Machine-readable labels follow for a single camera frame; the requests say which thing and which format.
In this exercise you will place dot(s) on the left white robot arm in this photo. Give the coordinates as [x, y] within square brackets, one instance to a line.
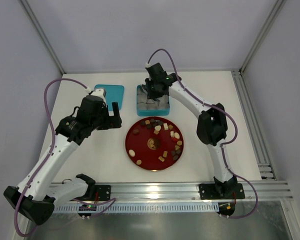
[32, 197]

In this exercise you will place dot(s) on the left frame post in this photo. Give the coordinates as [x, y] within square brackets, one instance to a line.
[41, 34]

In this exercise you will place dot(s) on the teal tin box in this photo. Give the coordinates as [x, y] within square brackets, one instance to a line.
[151, 107]

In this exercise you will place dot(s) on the left black mount plate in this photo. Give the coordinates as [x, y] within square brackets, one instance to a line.
[101, 192]

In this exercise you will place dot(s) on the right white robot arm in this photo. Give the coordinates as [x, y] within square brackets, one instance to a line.
[211, 127]

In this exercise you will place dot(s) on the frame post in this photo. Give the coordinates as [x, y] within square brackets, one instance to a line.
[41, 34]
[262, 33]

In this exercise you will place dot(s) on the white block chocolate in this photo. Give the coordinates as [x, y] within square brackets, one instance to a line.
[165, 125]

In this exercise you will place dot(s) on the aluminium rail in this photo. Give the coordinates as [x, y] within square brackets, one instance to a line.
[266, 190]

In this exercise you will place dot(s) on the slotted cable duct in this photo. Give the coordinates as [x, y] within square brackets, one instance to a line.
[121, 207]

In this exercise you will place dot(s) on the right black mount plate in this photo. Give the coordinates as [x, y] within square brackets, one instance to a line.
[207, 191]

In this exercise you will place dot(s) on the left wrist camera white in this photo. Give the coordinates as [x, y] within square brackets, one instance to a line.
[99, 92]

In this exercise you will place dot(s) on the black mount plate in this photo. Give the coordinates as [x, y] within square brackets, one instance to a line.
[207, 191]
[101, 192]

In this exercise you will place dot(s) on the tan round chocolate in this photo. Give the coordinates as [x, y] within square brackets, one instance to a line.
[138, 162]

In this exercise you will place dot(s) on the teal tin lid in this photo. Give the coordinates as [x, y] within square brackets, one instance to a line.
[114, 93]

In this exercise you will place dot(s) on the white heart chocolate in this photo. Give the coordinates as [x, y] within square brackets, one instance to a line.
[157, 128]

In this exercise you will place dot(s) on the right frame post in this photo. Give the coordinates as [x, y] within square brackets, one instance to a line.
[262, 33]

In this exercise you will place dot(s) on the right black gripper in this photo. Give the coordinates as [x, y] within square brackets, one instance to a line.
[152, 90]

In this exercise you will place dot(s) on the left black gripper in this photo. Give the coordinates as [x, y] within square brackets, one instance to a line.
[111, 119]

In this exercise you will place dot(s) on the red round tray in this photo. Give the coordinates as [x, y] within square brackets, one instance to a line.
[155, 149]

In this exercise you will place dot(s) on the metal tongs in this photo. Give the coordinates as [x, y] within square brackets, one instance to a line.
[145, 96]

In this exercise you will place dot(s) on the caramel cup chocolate left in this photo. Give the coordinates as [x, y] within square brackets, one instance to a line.
[136, 131]

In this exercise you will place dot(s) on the white round swirl chocolate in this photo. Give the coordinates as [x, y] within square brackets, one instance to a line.
[132, 153]

